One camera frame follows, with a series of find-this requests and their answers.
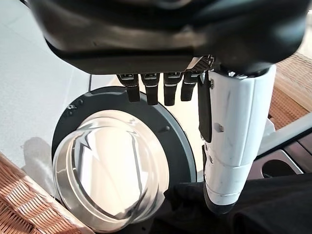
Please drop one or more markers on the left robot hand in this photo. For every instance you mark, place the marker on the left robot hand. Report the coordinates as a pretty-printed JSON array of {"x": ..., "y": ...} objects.
[{"x": 156, "y": 36}]

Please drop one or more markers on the charcoal garment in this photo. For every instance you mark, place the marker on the charcoal garment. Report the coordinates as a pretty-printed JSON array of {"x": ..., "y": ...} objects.
[{"x": 268, "y": 209}]

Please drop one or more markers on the grey front-load washing machine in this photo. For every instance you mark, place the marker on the grey front-load washing machine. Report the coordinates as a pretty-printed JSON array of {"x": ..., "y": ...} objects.
[{"x": 287, "y": 151}]

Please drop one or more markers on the round glass washer door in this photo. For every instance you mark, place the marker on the round glass washer door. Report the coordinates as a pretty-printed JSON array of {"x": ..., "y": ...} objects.
[{"x": 109, "y": 158}]

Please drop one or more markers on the pale shallow wicker basket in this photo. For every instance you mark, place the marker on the pale shallow wicker basket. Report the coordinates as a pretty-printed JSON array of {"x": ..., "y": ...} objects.
[{"x": 295, "y": 68}]

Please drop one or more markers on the tall wicker storage basket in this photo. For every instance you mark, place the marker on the tall wicker storage basket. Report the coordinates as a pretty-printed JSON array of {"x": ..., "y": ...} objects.
[{"x": 285, "y": 107}]

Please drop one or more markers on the white cabinet side panel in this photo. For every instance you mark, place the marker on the white cabinet side panel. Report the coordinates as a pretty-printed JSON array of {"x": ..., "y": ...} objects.
[{"x": 287, "y": 131}]

